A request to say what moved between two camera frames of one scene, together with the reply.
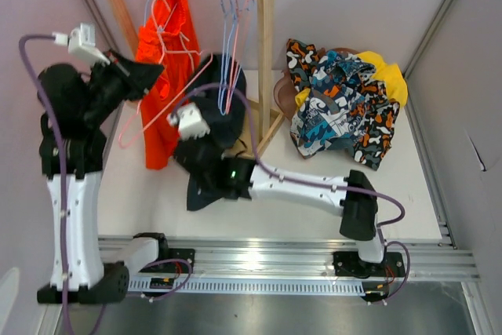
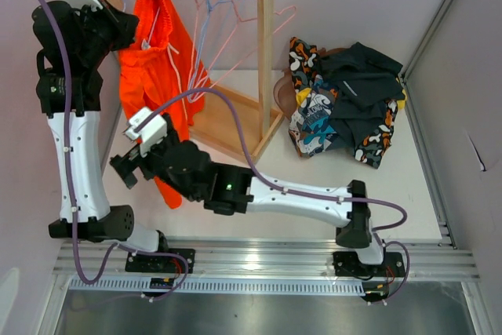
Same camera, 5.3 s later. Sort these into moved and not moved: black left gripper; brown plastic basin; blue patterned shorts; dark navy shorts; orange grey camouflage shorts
Moved: dark navy shorts; black left gripper
Not moved: orange grey camouflage shorts; blue patterned shorts; brown plastic basin
